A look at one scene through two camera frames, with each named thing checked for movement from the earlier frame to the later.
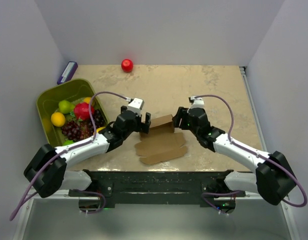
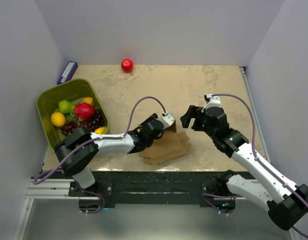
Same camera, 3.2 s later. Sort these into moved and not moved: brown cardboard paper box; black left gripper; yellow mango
Moved: black left gripper
Not moved: brown cardboard paper box; yellow mango
